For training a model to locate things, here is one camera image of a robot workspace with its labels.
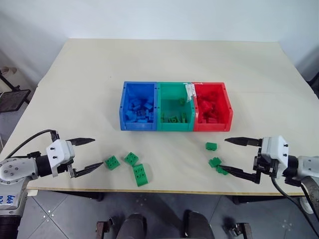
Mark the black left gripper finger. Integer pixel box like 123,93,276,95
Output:
67,161,104,179
66,137,96,147

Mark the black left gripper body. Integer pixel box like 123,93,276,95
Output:
56,161,75,176

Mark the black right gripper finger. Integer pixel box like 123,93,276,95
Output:
219,165,262,185
224,136,263,147

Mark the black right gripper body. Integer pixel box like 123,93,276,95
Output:
253,148,283,178

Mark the red plastic bin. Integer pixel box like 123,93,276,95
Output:
192,82,235,132

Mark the large green toy brick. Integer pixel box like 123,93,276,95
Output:
132,163,151,188

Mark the rusty brown table foot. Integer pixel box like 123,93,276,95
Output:
225,221,253,239
95,217,116,239

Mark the white shoe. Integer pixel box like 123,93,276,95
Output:
300,196,315,215

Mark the blue plastic bin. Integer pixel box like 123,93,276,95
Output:
119,81,159,131

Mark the dark rounded shape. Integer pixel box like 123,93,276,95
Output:
182,209,215,239
116,213,148,239

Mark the green plastic bin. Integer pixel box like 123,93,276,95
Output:
156,82,196,132

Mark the white crumpled label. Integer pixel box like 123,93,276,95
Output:
184,83,197,104

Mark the black tray stand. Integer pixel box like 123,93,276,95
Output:
0,66,31,114

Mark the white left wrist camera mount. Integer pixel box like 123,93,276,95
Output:
46,139,76,178

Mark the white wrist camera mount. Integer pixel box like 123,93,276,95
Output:
46,139,76,178
260,135,291,165

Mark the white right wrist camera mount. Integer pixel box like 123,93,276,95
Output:
260,135,291,165

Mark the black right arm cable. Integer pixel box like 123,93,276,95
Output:
270,172,319,228

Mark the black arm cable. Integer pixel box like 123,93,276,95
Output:
3,128,61,161
270,172,319,228

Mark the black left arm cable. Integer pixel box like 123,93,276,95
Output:
3,128,61,161

